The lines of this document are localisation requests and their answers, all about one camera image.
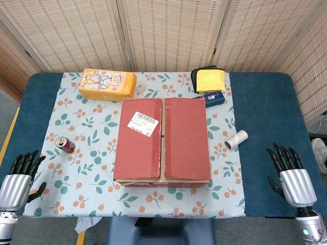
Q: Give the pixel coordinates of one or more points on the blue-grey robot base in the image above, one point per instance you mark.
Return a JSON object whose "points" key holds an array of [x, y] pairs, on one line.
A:
{"points": [[163, 232]]}

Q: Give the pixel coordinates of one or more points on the red soda can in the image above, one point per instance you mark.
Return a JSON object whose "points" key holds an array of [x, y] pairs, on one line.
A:
{"points": [[66, 146]]}

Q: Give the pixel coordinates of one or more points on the orange cartoon tissue pack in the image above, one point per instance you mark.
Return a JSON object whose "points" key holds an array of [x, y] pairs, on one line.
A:
{"points": [[107, 85]]}

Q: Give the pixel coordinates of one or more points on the white paper roll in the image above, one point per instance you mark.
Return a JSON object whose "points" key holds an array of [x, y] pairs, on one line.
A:
{"points": [[237, 139]]}

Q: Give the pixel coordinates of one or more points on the red cardboard box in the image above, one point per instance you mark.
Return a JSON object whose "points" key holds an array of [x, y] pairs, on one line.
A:
{"points": [[184, 140]]}

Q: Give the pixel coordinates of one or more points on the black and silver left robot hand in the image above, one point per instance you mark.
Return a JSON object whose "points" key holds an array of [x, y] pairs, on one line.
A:
{"points": [[14, 190]]}

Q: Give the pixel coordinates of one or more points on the small clear plastic wrapper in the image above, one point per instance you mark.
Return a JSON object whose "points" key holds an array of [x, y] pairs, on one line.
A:
{"points": [[141, 87]]}

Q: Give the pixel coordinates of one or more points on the yellow folded cloth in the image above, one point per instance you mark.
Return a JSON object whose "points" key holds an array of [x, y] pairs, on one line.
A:
{"points": [[194, 75], [210, 81]]}

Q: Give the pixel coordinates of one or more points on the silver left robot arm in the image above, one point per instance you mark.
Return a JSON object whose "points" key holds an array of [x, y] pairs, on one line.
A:
{"points": [[6, 224]]}

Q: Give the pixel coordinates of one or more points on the bamboo folding screen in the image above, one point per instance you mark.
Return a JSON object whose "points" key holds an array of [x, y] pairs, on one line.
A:
{"points": [[166, 33]]}

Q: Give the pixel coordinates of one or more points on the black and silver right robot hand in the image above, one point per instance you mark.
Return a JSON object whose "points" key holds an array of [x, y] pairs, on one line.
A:
{"points": [[297, 186]]}

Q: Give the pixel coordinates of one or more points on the floral light blue tablecloth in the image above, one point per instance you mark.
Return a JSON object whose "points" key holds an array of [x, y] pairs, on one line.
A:
{"points": [[76, 122]]}

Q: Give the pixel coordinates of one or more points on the white sneaker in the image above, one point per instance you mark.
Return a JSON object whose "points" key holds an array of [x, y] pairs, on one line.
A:
{"points": [[320, 153]]}

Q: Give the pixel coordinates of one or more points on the small dark blue box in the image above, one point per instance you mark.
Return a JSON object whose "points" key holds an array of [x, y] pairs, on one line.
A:
{"points": [[210, 99]]}

